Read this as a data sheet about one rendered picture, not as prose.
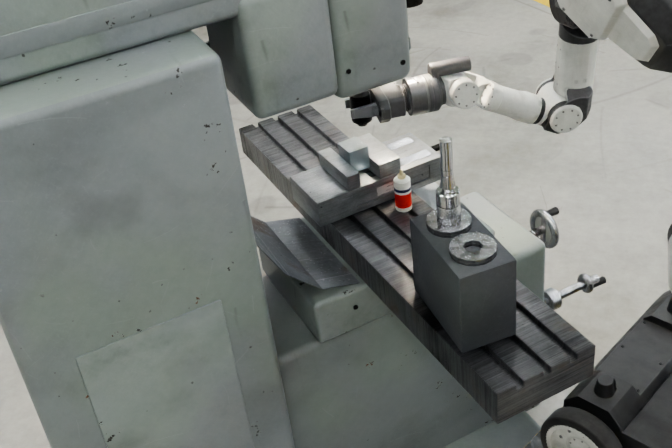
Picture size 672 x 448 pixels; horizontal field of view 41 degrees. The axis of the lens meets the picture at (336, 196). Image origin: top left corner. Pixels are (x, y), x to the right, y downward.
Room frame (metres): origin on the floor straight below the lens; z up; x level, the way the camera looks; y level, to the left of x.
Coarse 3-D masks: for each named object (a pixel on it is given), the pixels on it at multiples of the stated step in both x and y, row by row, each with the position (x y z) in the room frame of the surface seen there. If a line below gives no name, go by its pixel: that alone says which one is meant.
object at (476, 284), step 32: (416, 224) 1.46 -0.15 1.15; (480, 224) 1.44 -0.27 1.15; (416, 256) 1.46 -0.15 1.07; (448, 256) 1.35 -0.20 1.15; (480, 256) 1.32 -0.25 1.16; (512, 256) 1.32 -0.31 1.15; (416, 288) 1.48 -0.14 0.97; (448, 288) 1.32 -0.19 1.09; (480, 288) 1.29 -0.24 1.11; (512, 288) 1.31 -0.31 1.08; (448, 320) 1.33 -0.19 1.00; (480, 320) 1.29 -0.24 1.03; (512, 320) 1.31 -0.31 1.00
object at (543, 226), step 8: (552, 208) 2.06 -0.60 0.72; (536, 216) 2.06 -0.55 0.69; (544, 216) 2.03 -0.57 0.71; (536, 224) 2.07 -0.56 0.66; (544, 224) 2.03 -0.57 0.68; (552, 224) 2.00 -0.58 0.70; (536, 232) 2.02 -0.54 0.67; (544, 232) 2.03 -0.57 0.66; (552, 232) 1.99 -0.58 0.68; (544, 240) 2.03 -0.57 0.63; (552, 240) 1.99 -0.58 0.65
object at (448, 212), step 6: (438, 204) 1.44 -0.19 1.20; (444, 204) 1.43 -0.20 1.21; (450, 204) 1.43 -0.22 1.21; (456, 204) 1.43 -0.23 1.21; (438, 210) 1.44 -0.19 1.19; (444, 210) 1.43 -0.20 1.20; (450, 210) 1.43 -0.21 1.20; (456, 210) 1.43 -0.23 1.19; (438, 216) 1.44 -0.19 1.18; (444, 216) 1.43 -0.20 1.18; (450, 216) 1.43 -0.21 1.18; (456, 216) 1.43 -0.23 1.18; (438, 222) 1.44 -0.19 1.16; (444, 222) 1.43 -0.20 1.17; (450, 222) 1.43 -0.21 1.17; (456, 222) 1.43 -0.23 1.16
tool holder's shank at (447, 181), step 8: (440, 144) 1.44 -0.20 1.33; (448, 144) 1.44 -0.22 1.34; (440, 152) 1.44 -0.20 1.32; (448, 152) 1.44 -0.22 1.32; (440, 160) 1.45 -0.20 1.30; (448, 160) 1.44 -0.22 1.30; (440, 168) 1.45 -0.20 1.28; (448, 168) 1.44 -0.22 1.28; (440, 176) 1.45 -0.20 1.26; (448, 176) 1.44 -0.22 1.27; (440, 184) 1.44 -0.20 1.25; (448, 184) 1.43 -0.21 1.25; (448, 192) 1.44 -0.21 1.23
